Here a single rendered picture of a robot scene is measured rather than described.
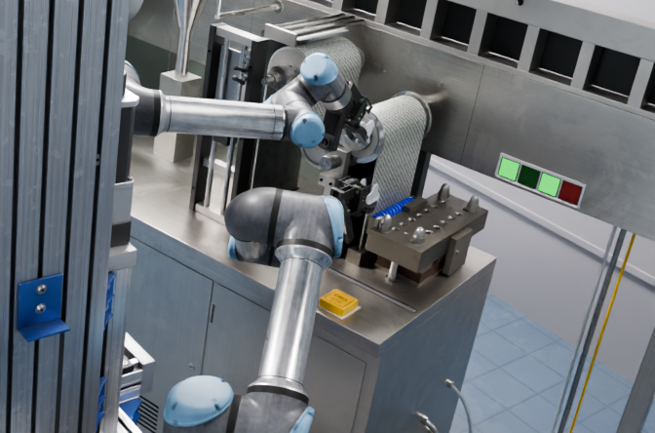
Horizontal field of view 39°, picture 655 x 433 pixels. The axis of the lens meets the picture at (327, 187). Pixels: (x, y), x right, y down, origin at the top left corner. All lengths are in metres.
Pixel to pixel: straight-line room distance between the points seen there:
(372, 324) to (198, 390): 0.67
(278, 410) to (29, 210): 0.56
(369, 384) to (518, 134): 0.79
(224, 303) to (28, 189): 1.12
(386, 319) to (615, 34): 0.90
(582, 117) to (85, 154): 1.41
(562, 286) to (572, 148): 1.75
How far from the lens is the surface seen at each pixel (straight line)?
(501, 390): 3.79
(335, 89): 2.10
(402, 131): 2.45
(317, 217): 1.81
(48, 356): 1.64
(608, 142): 2.47
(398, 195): 2.58
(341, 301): 2.27
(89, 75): 1.43
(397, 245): 2.38
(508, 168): 2.58
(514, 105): 2.54
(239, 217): 1.84
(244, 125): 1.92
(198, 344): 2.61
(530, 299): 4.31
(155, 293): 2.66
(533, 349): 4.12
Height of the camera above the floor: 2.08
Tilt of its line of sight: 24 degrees down
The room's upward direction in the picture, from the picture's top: 10 degrees clockwise
